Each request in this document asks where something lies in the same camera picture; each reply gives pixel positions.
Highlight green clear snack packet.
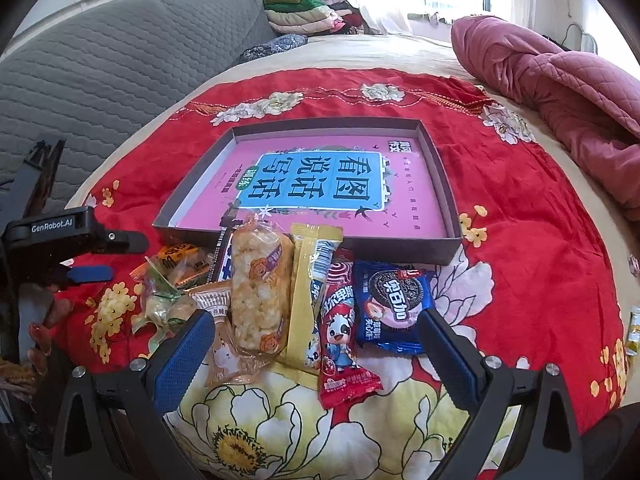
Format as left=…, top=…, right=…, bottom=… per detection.
left=130, top=257, right=196, bottom=356

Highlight dark patterned cloth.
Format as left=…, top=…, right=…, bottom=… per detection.
left=238, top=34, right=308, bottom=64

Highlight blue Oreo packet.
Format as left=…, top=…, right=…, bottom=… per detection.
left=352, top=260, right=434, bottom=356

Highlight folded clothes pile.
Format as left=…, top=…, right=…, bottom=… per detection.
left=262, top=0, right=372, bottom=37

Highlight red cartoon snack packet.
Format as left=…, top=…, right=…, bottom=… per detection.
left=318, top=252, right=383, bottom=410

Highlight beige biscuit packet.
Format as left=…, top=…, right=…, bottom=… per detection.
left=186, top=281, right=269, bottom=388

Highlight left hand red nails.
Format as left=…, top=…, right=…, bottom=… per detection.
left=21, top=284, right=74, bottom=376

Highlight pink quilted comforter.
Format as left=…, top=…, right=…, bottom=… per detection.
left=451, top=15, right=639, bottom=222

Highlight shallow grey box tray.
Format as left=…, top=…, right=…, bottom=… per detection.
left=153, top=117, right=462, bottom=266

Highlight puffed rice cake packet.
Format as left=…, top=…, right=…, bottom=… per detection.
left=230, top=217, right=294, bottom=356

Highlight brown Snickers bar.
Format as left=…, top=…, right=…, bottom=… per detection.
left=207, top=228, right=233, bottom=283

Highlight yellow snack stick packet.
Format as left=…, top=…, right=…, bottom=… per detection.
left=271, top=223, right=343, bottom=389

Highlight orange quail egg packet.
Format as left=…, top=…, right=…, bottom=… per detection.
left=130, top=243, right=213, bottom=289

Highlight pink Chinese workbook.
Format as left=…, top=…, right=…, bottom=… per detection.
left=166, top=129, right=447, bottom=240

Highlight grey quilted sofa cover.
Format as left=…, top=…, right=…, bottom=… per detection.
left=1, top=0, right=276, bottom=209

